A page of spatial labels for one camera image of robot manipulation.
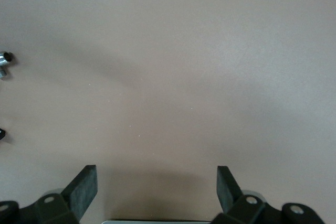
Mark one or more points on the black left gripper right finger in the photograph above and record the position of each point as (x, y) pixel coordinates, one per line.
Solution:
(228, 195)

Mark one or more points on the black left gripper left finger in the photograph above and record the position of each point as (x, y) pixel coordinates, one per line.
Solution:
(78, 197)

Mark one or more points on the small black switch part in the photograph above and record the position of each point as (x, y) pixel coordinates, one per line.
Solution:
(1, 133)

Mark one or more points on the silver metal pipe fitting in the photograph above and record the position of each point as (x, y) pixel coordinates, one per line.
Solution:
(4, 58)

